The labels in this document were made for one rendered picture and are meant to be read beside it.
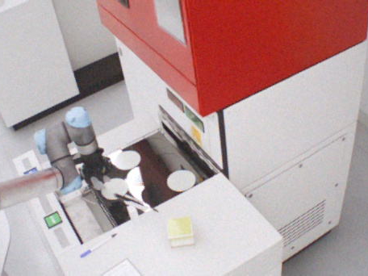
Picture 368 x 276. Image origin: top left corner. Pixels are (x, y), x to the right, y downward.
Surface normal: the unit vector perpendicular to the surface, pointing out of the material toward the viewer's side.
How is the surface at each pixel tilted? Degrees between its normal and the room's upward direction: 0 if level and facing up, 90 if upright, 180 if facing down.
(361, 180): 0
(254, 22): 90
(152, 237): 0
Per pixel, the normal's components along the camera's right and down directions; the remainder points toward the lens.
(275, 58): 0.51, 0.54
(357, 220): -0.12, -0.73
